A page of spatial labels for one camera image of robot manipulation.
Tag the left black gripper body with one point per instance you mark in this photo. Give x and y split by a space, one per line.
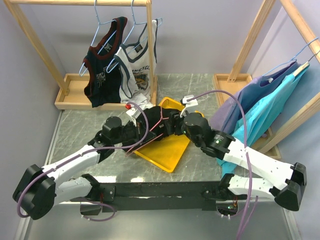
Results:
128 133

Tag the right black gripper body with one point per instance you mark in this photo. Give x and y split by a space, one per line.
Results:
180 128

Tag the black tank top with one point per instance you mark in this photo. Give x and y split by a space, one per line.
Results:
165 118

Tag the pink wire hanger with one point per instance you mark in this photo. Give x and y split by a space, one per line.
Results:
142 119

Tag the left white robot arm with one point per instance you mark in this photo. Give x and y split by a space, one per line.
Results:
41 188

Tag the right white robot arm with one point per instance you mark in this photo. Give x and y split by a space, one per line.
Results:
281 181

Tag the blue hanger on right rack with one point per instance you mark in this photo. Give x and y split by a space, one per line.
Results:
293 59

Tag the wooden hanger on right rack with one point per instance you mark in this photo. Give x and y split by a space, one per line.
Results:
301 68

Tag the yellow plastic tray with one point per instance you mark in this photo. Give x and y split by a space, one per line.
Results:
167 152

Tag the purple shirt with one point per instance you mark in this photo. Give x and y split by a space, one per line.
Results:
226 117

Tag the navy maroon basketball jersey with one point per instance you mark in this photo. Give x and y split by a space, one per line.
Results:
104 87

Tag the right wooden clothes rack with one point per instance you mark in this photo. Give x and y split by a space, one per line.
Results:
234 81

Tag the wooden clothes rack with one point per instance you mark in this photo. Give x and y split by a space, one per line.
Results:
234 81
71 94

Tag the left wooden clothes rack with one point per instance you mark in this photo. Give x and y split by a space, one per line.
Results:
71 94

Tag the turquoise shirt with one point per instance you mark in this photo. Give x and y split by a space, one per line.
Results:
261 116

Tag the white grey basketball jersey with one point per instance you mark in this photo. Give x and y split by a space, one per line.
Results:
134 65

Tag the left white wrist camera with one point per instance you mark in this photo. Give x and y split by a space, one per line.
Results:
133 111

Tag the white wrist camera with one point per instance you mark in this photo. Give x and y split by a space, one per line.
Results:
189 105
133 111

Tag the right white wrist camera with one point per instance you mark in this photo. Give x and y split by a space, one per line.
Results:
189 105

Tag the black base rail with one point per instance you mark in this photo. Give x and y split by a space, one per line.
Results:
136 196

